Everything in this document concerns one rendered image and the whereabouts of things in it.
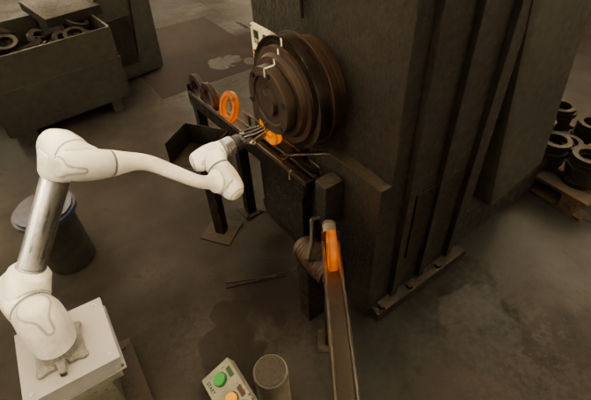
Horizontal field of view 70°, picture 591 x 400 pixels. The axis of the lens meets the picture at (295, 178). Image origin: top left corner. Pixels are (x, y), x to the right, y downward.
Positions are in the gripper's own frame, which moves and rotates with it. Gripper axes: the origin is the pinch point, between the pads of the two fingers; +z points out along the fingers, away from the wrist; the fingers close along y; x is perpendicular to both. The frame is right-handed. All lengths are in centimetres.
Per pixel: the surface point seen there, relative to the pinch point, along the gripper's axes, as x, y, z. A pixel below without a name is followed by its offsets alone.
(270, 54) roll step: 44.0, 16.5, -4.0
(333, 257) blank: -9, 73, -21
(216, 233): -82, -30, -32
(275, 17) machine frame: 46.8, -6.8, 14.4
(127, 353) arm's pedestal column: -77, 14, -103
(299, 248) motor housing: -32, 46, -19
